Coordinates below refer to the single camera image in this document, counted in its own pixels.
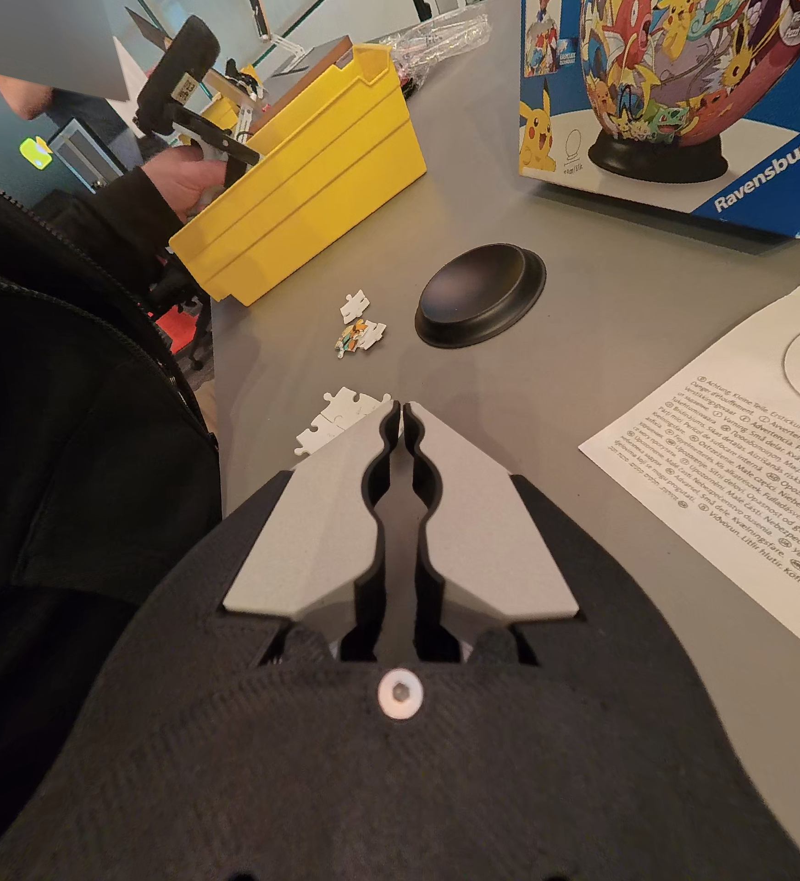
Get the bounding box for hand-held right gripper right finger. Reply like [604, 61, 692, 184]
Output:
[401, 401, 580, 663]

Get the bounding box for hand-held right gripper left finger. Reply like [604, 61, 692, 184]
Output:
[223, 401, 402, 660]

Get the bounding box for joined white puzzle section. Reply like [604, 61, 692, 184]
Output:
[294, 387, 393, 455]

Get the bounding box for yellow plastic bin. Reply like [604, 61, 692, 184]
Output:
[168, 43, 428, 307]

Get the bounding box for person's left forearm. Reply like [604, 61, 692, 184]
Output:
[49, 165, 188, 290]

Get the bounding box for black round puzzle stand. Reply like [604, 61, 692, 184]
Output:
[414, 242, 547, 350]

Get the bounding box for printed puzzle box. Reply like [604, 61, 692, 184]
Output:
[518, 0, 800, 240]

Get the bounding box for person's left hand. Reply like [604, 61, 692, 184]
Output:
[159, 145, 229, 223]

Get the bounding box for yellow black device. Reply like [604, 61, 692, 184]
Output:
[224, 58, 267, 104]

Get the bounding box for grey framed cabinet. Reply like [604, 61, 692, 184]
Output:
[49, 117, 127, 195]

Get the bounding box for brown wooden board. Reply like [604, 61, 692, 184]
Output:
[252, 34, 354, 135]

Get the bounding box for person's beige trousers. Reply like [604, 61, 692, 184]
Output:
[187, 372, 221, 448]

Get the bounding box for white instruction sheet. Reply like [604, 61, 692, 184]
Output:
[579, 255, 800, 675]

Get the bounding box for red floor object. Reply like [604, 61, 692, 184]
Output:
[156, 313, 211, 359]

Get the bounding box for clear plastic bag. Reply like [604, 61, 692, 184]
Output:
[376, 12, 494, 94]

